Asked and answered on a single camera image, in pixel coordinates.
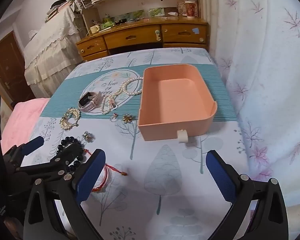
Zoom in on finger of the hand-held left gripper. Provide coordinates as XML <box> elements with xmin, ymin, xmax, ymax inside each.
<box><xmin>15</xmin><ymin>143</ymin><xmax>87</xmax><ymax>181</ymax></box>
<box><xmin>5</xmin><ymin>136</ymin><xmax>45</xmax><ymax>166</ymax></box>

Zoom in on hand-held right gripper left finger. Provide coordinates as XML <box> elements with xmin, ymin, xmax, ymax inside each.
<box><xmin>22</xmin><ymin>149</ymin><xmax>107</xmax><ymax>240</ymax></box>

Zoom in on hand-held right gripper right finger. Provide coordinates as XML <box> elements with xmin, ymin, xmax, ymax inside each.
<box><xmin>205</xmin><ymin>150</ymin><xmax>289</xmax><ymax>240</ymax></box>

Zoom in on black bead bracelet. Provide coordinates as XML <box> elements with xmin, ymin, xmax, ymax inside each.
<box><xmin>56</xmin><ymin>136</ymin><xmax>90</xmax><ymax>173</ymax></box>

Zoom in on red string bracelet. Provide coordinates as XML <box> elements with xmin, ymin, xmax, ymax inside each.
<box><xmin>84</xmin><ymin>149</ymin><xmax>128</xmax><ymax>193</ymax></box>

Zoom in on gold bracelet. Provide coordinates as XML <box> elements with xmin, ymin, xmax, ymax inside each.
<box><xmin>60</xmin><ymin>107</ymin><xmax>81</xmax><ymax>130</ymax></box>

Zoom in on pink strap smartwatch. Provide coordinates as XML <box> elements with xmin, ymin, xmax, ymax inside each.
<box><xmin>78</xmin><ymin>92</ymin><xmax>103</xmax><ymax>113</ymax></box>

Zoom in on small white bead bracelet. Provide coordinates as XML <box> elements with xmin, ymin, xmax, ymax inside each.
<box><xmin>101</xmin><ymin>92</ymin><xmax>119</xmax><ymax>115</ymax></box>

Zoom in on pink plastic drawer box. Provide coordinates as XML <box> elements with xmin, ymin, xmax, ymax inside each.
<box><xmin>138</xmin><ymin>64</ymin><xmax>217</xmax><ymax>144</ymax></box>

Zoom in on pearl necklace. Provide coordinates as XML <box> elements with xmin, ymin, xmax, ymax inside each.
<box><xmin>115</xmin><ymin>77</ymin><xmax>143</xmax><ymax>96</ymax></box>

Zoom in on pink blanket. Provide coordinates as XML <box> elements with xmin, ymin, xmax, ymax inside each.
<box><xmin>0</xmin><ymin>97</ymin><xmax>50</xmax><ymax>155</ymax></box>

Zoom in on brown wooden door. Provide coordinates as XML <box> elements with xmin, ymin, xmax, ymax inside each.
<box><xmin>0</xmin><ymin>30</ymin><xmax>35</xmax><ymax>110</ymax></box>

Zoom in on white lace cloth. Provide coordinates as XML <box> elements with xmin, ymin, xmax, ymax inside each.
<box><xmin>24</xmin><ymin>2</ymin><xmax>86</xmax><ymax>98</ymax></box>

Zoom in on white leaf print curtain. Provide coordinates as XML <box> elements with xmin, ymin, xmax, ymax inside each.
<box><xmin>199</xmin><ymin>0</ymin><xmax>300</xmax><ymax>207</ymax></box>

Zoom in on stack of books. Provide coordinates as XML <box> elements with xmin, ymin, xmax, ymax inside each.
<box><xmin>45</xmin><ymin>1</ymin><xmax>73</xmax><ymax>22</ymax></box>

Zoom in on wooden desk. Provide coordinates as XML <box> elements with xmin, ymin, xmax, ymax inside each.
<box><xmin>76</xmin><ymin>17</ymin><xmax>209</xmax><ymax>62</ymax></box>

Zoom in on red paper cup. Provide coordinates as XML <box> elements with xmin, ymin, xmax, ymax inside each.
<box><xmin>184</xmin><ymin>0</ymin><xmax>196</xmax><ymax>17</ymax></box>

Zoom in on wooden desk hutch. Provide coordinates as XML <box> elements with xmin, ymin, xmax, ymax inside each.
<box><xmin>74</xmin><ymin>0</ymin><xmax>200</xmax><ymax>30</ymax></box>

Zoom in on floral mug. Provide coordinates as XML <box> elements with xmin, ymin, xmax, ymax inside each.
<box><xmin>177</xmin><ymin>1</ymin><xmax>188</xmax><ymax>15</ymax></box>

